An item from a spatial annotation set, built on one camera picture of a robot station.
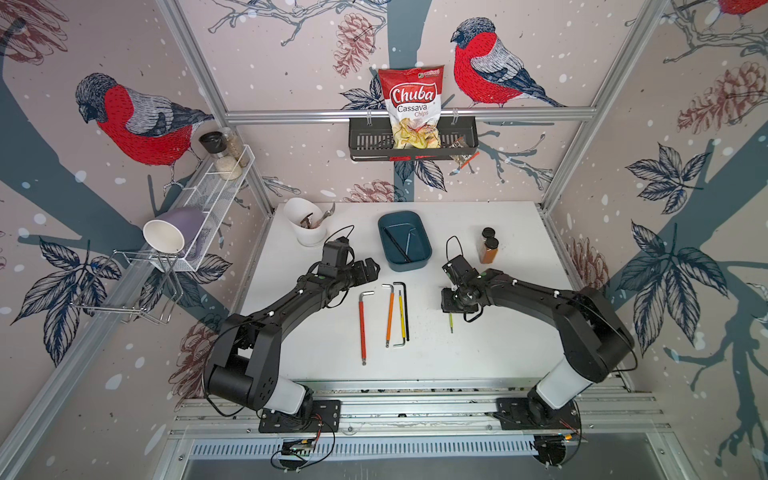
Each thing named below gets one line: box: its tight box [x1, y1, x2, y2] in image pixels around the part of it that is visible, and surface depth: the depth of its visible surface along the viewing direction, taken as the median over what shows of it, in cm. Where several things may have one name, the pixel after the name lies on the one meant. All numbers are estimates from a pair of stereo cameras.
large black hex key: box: [393, 282, 410, 342], surface depth 93 cm
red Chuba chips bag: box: [378, 65, 445, 149], surface depth 84 cm
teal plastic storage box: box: [378, 211, 433, 272], surface depth 112 cm
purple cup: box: [143, 207, 207, 254], surface depth 64 cm
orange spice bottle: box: [479, 237, 499, 264], surface depth 100 cm
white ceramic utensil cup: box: [283, 197, 327, 247], surface depth 106 cm
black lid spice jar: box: [199, 131, 243, 181], surface depth 83 cm
